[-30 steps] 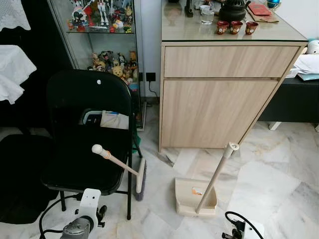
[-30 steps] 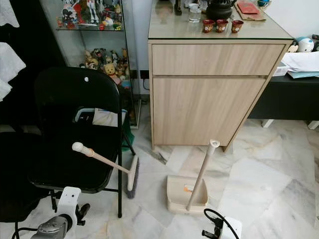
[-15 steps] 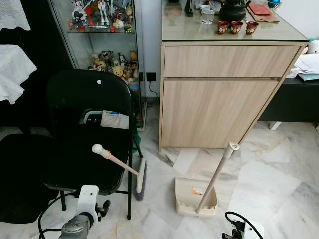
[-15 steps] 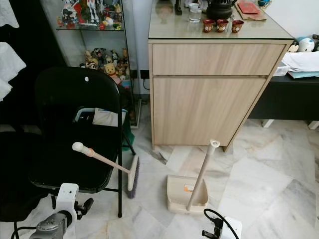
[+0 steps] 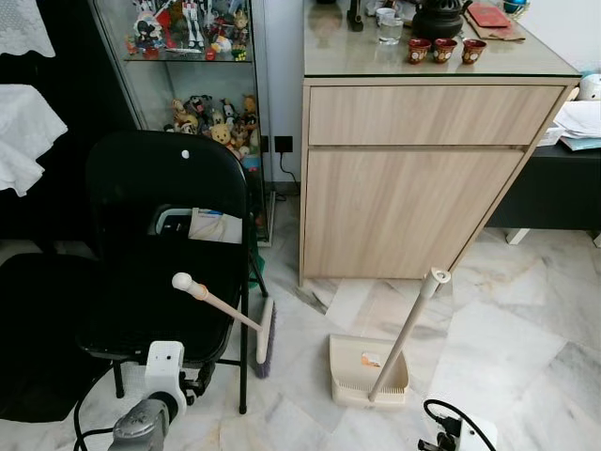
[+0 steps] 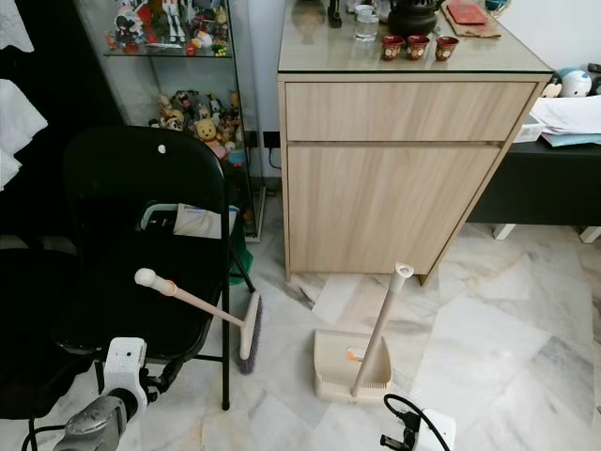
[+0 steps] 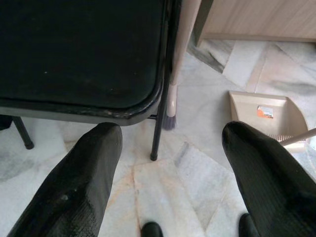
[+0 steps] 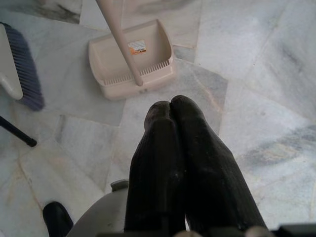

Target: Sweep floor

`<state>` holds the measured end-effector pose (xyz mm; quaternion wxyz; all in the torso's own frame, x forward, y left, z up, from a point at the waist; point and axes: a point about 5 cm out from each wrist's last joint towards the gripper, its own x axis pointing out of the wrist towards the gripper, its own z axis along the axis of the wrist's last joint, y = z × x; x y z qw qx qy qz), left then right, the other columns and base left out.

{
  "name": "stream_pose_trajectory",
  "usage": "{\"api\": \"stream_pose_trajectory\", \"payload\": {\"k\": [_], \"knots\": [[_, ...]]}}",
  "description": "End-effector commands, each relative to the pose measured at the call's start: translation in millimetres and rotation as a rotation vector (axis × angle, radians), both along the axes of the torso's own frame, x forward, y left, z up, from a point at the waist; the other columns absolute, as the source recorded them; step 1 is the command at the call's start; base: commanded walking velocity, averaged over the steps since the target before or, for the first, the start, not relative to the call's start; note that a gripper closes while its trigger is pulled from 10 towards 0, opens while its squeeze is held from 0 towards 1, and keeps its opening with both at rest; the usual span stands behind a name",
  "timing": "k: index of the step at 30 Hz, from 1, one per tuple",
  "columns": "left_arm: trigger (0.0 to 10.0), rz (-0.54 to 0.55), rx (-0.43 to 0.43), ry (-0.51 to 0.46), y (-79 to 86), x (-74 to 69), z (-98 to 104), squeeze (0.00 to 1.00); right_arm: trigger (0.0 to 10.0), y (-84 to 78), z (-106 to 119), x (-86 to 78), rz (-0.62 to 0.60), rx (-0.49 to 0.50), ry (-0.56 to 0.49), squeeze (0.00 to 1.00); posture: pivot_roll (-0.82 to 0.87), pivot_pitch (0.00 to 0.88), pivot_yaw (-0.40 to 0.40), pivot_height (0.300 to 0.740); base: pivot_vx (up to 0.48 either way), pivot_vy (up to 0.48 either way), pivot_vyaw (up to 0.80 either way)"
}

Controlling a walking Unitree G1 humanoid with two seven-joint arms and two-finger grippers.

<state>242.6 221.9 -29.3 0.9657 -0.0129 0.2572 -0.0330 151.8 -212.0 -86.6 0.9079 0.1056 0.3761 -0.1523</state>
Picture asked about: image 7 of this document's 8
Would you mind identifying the robot leg and foot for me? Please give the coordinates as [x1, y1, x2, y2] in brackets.
[238, 213, 257, 237]
[142, 221, 163, 237]

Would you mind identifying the beige plastic dustpan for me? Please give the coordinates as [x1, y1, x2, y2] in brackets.
[228, 90, 316, 153]

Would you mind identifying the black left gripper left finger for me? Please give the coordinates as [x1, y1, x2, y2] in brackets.
[6, 122, 123, 237]

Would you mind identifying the robot right leg and foot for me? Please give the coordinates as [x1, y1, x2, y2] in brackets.
[238, 213, 257, 237]

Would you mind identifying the black folding chair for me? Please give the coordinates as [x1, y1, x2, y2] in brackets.
[0, 0, 183, 161]

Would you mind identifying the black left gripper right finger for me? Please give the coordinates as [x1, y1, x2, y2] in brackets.
[221, 121, 316, 237]

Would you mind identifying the light wooden cabinet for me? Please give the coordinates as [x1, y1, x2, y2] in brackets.
[197, 0, 316, 42]

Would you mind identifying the beige broom with purple bristles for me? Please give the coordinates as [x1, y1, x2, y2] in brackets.
[162, 0, 202, 131]

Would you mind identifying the robot left leg and foot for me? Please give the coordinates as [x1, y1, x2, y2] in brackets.
[142, 221, 163, 237]

